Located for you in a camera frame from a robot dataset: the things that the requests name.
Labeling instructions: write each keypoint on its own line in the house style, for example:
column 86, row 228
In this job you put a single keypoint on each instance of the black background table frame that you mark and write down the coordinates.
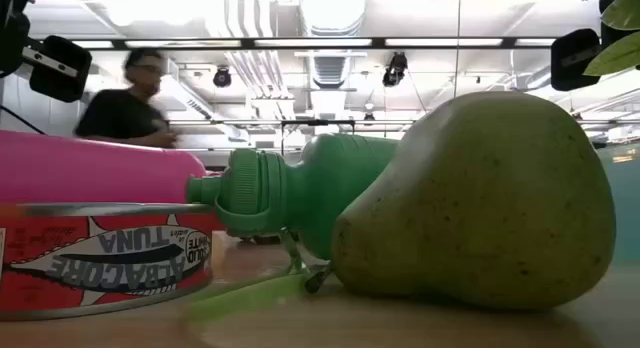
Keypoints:
column 315, row 122

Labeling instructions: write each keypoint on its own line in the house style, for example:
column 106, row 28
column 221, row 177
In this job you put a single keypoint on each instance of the long ceiling light bar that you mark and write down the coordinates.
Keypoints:
column 310, row 43

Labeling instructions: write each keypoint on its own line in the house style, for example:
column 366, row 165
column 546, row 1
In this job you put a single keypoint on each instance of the pink squeeze bottle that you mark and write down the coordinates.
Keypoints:
column 90, row 168

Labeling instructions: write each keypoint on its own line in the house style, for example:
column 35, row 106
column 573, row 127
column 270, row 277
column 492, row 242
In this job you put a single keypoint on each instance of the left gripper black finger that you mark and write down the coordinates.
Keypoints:
column 60, row 88

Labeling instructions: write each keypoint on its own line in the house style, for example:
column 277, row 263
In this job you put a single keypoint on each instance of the green speckled pear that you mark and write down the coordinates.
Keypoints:
column 475, row 203

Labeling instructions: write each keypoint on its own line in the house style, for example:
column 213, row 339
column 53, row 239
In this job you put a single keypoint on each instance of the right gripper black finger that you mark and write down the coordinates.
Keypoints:
column 575, row 63

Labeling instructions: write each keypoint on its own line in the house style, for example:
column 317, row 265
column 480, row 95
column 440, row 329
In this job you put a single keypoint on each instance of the black ceiling spotlight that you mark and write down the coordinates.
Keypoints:
column 395, row 69
column 222, row 78

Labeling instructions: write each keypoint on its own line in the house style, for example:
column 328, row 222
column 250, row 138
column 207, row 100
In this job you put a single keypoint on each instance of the ceiling vent grille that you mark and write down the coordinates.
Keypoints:
column 330, row 70

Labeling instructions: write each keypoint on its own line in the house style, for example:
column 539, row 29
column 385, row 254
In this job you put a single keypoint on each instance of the round ventilation duct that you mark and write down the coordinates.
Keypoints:
column 332, row 10

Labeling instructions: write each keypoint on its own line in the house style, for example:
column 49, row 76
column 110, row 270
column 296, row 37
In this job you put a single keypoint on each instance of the green squeeze bottle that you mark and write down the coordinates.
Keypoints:
column 330, row 188

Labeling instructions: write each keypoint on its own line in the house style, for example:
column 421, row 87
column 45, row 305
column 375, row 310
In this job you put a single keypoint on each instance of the red label tuna can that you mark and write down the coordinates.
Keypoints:
column 110, row 268

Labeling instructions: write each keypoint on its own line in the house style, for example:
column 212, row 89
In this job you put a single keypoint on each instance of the person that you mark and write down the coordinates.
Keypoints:
column 120, row 113

